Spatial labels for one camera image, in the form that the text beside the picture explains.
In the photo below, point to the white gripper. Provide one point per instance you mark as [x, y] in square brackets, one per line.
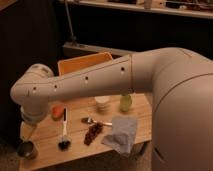
[32, 115]

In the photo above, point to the dark metal cup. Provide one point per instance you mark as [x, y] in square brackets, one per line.
[27, 150]

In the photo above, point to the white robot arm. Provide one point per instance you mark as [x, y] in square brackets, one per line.
[179, 81]

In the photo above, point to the orange fruit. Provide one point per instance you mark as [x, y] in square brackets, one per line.
[57, 112]

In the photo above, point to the metal spoon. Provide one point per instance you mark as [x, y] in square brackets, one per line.
[89, 120]

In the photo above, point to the bunch of dark grapes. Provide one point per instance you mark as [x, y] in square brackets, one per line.
[92, 133]

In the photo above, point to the yellow plastic bin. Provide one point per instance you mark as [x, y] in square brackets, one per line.
[78, 63]

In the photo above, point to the white cup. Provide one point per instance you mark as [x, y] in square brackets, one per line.
[102, 103]

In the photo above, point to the wooden table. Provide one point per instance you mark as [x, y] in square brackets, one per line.
[48, 133]

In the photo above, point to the grey cloth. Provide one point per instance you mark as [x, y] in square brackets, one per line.
[123, 134]

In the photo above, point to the green cup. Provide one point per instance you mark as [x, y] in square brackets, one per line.
[125, 102]

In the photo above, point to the metal stand pole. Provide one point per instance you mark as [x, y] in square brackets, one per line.
[72, 36]

